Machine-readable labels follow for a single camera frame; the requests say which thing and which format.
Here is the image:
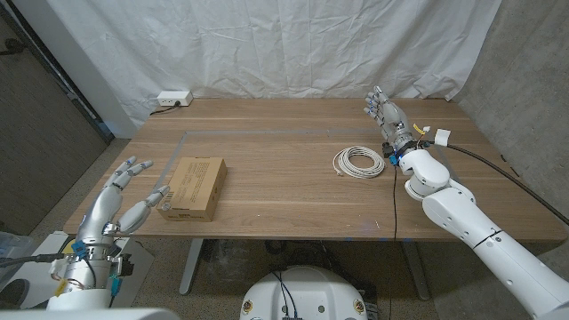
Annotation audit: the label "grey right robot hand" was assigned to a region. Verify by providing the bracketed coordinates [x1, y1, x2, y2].
[363, 85, 421, 155]

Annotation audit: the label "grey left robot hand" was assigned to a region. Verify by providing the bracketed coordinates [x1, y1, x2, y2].
[76, 155, 171, 251]

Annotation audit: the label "brown cardboard box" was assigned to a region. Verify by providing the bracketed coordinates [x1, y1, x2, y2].
[156, 156, 228, 223]

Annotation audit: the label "white floor board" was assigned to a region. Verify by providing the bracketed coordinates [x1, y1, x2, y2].
[0, 230, 156, 310]

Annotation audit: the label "grey table leg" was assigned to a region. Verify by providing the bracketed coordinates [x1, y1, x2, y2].
[402, 241, 431, 302]
[178, 238, 204, 297]

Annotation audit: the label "clear plastic bin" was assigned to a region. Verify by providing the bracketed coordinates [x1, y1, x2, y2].
[0, 230, 35, 285]

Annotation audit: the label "black round floor disc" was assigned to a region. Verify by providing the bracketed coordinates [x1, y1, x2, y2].
[0, 278, 30, 310]

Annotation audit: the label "white power strip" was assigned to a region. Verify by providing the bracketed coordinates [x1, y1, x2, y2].
[156, 90, 195, 108]

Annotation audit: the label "white backdrop cloth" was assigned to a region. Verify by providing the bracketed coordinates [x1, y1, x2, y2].
[44, 0, 503, 130]

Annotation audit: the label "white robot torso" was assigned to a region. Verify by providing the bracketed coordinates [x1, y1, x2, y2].
[239, 265, 369, 320]

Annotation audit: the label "coiled white cable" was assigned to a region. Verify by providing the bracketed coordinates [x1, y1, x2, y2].
[332, 145, 387, 180]

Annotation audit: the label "white cable tag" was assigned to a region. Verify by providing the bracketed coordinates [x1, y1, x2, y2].
[434, 128, 453, 148]

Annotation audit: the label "thin black hanging cable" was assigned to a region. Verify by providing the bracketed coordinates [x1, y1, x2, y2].
[389, 164, 400, 320]

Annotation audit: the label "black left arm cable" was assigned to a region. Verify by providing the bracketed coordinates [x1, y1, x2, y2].
[0, 252, 68, 268]

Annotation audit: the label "black power strip cord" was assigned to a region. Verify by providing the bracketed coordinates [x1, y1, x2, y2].
[148, 100, 181, 116]

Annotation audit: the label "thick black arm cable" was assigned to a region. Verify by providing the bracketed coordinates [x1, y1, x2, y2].
[446, 142, 569, 226]

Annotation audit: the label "torso blue black wires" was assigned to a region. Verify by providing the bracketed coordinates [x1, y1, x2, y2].
[270, 269, 303, 320]

